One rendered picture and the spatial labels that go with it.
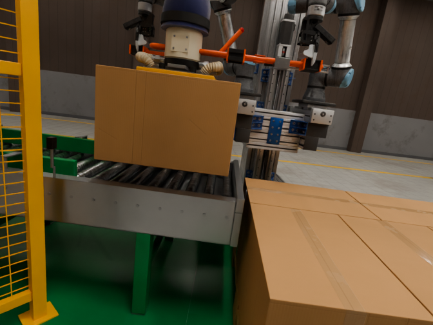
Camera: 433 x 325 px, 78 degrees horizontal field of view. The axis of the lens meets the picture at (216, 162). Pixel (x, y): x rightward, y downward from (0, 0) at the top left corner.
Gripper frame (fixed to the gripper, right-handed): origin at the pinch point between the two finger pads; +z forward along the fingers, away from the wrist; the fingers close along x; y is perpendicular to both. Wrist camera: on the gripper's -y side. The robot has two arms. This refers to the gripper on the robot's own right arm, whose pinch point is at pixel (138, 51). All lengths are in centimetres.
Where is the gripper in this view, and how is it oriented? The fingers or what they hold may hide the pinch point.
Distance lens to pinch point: 170.4
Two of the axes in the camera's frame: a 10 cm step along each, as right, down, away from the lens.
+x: 0.5, -2.3, 9.7
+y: 9.9, 1.3, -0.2
